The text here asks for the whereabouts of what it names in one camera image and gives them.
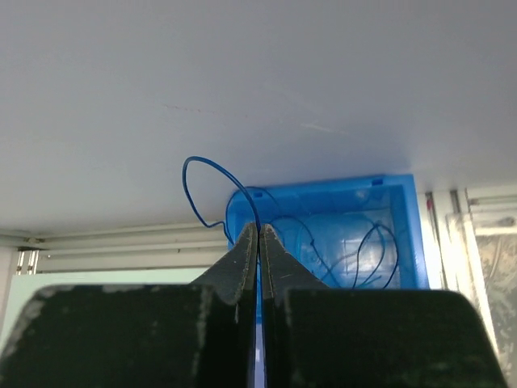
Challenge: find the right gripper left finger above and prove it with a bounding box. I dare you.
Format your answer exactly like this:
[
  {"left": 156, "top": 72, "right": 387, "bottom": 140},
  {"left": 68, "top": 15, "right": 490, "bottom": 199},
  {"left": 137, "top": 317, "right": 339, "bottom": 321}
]
[{"left": 1, "top": 223, "right": 259, "bottom": 387}]

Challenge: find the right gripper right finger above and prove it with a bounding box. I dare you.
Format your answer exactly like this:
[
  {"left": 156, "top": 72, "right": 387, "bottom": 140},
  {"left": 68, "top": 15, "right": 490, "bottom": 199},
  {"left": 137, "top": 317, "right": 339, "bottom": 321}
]
[{"left": 260, "top": 224, "right": 506, "bottom": 387}]

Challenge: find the dark blue wire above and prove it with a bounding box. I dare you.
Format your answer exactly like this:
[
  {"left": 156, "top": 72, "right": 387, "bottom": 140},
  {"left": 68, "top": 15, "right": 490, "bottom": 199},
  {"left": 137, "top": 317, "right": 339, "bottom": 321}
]
[{"left": 182, "top": 155, "right": 400, "bottom": 290}]

